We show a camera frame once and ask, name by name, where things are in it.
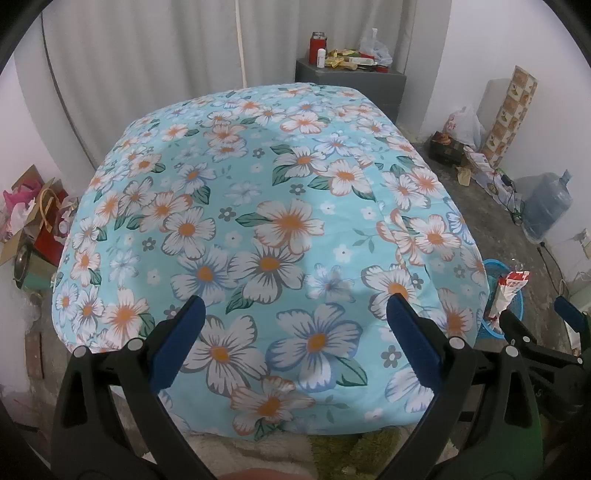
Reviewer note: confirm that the crumpled clear bag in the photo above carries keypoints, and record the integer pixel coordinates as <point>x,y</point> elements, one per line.
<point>376,48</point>

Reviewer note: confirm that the blue floral tablecloth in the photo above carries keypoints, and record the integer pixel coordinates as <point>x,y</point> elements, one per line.
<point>277,184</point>

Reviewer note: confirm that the dark cardboard box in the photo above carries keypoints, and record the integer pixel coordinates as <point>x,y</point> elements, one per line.
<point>445,150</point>

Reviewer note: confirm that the blue plastic basket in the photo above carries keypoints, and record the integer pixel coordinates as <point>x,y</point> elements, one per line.
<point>494,277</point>

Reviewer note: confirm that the pink crumpled paper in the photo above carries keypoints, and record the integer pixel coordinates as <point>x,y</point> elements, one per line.
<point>21,198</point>

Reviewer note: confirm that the blue water jug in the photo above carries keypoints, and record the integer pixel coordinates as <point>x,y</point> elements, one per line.
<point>547,207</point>

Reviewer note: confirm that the pink brown clutter pile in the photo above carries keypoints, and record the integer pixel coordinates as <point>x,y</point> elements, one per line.
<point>21,230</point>

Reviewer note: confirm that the white plastic bag red print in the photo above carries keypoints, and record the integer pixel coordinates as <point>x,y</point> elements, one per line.
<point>464,127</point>

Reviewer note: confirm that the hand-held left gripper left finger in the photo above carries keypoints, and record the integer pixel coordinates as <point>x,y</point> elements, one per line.
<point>182,341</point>

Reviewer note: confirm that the red thermos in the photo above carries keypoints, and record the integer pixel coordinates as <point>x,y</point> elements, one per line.
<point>317,46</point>

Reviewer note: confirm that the yellow snack packets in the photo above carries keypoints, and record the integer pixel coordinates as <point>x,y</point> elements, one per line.
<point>341,59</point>

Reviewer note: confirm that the fuzzy green white cloth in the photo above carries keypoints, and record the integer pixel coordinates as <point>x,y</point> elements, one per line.
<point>351,452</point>

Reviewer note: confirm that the patterned rolled mat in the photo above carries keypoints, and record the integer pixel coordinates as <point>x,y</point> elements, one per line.
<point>510,115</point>

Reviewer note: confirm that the grey curtain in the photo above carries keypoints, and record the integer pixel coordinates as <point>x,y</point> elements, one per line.
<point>161,55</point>

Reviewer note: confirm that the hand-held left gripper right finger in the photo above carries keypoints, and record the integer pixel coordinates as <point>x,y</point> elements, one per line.
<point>411,341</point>

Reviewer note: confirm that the grey cabinet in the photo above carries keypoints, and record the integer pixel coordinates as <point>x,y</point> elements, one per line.
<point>351,87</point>

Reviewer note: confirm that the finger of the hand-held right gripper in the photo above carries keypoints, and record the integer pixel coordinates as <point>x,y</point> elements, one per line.
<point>517,325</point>
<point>570,314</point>

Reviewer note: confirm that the red paper bag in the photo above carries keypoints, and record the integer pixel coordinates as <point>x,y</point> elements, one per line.
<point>48,240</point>

